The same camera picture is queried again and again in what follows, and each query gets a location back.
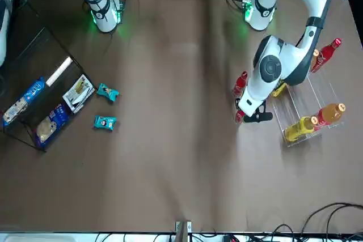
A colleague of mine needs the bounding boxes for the yellow drink bottle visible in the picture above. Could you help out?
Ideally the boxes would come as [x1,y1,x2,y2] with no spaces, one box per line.
[284,116,317,143]
[271,80,287,98]

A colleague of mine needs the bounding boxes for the red cola bottle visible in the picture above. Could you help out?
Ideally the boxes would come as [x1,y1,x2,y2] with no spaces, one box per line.
[310,37,343,73]
[232,71,249,97]
[233,109,247,124]

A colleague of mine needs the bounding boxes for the orange tea bottle red label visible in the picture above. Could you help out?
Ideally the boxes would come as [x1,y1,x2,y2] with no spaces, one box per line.
[311,49,320,69]
[314,103,347,128]

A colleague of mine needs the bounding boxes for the white cracker box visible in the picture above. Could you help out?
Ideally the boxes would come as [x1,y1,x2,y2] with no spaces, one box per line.
[45,56,74,87]

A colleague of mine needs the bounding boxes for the dark blue cookie bag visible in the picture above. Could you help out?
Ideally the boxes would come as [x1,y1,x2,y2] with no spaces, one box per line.
[35,103,70,150]

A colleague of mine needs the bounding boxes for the black wire basket shelf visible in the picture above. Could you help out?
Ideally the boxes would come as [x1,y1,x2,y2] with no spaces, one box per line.
[0,0,96,152]

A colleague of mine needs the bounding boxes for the aluminium post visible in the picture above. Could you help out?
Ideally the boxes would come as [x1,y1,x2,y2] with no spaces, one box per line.
[175,220,192,242]

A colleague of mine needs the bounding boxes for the white yellow snack box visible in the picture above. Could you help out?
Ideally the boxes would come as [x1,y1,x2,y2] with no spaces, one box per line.
[62,74,96,114]

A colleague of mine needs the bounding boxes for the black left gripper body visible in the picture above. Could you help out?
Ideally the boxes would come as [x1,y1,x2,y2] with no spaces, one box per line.
[248,101,274,124]

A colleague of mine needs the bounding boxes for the teal chips packet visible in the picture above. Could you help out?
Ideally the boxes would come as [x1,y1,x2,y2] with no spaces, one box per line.
[96,83,120,103]
[93,114,117,133]

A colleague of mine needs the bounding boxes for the clear acrylic shelf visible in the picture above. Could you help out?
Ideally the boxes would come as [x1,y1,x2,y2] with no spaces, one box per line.
[271,52,346,148]

